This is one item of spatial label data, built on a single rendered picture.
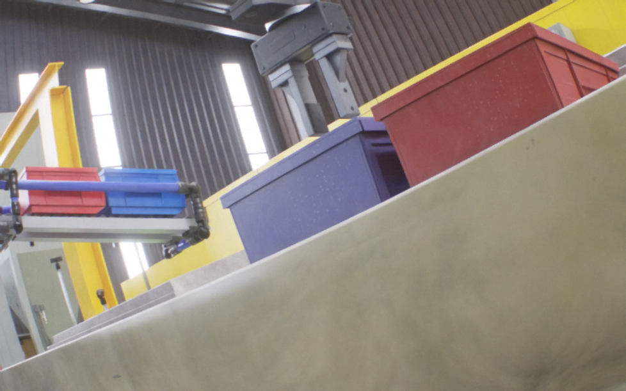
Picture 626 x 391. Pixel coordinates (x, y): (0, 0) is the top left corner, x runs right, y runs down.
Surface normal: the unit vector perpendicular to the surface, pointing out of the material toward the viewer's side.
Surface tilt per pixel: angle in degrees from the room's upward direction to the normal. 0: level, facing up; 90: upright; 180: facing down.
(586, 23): 90
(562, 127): 90
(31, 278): 112
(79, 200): 92
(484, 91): 92
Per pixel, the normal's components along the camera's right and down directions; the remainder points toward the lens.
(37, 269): 0.74, 0.02
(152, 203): 0.68, -0.33
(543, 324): -0.68, 0.09
